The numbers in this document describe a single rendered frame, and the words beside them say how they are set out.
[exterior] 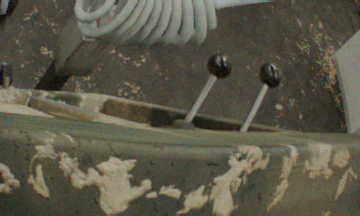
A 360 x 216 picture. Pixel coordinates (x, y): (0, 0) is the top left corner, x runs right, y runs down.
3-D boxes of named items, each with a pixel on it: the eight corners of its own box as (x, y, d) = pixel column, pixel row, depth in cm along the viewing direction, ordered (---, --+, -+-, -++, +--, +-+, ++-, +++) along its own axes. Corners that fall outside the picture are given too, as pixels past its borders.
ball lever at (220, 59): (179, 140, 122) (225, 62, 125) (196, 144, 119) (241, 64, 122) (161, 126, 120) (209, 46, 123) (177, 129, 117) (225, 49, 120)
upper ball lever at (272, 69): (233, 152, 112) (274, 70, 116) (250, 155, 109) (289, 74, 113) (216, 137, 110) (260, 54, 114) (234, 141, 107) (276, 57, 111)
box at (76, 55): (84, 40, 203) (118, 4, 191) (87, 79, 198) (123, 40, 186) (52, 40, 196) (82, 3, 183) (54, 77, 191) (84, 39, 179)
